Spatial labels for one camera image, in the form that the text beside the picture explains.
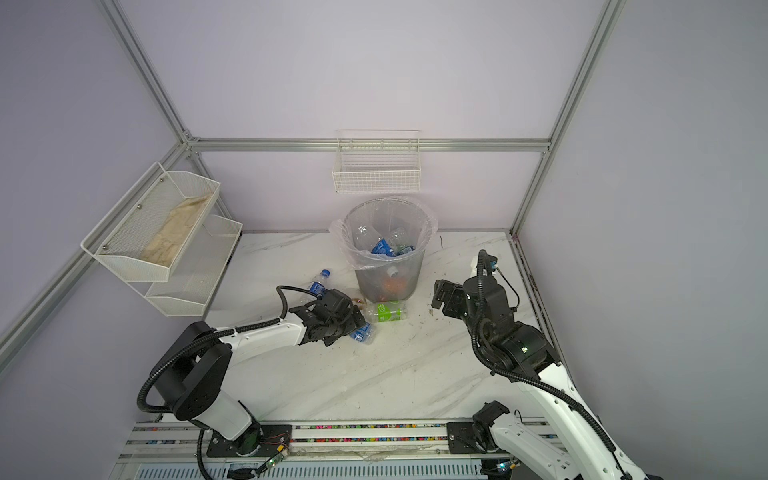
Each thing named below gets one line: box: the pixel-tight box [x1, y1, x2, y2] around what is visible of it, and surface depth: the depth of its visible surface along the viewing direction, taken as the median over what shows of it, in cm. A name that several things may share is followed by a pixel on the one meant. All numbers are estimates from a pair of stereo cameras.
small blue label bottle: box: [309, 268, 331, 299], surface depth 100 cm
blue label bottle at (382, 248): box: [371, 237, 396, 257], surface depth 88 cm
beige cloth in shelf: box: [141, 194, 212, 266], surface depth 81 cm
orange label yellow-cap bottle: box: [377, 266, 407, 302], surface depth 94 cm
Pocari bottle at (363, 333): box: [349, 322, 375, 345], surface depth 89 cm
